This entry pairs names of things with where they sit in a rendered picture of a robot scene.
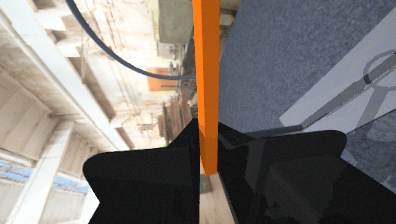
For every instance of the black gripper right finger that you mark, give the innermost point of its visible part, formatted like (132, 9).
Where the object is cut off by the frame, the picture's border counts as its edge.
(243, 163)

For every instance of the orange bar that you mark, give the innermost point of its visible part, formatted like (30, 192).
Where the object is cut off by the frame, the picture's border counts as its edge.
(207, 49)

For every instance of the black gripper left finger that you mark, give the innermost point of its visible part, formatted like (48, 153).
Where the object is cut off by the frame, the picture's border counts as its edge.
(174, 167)

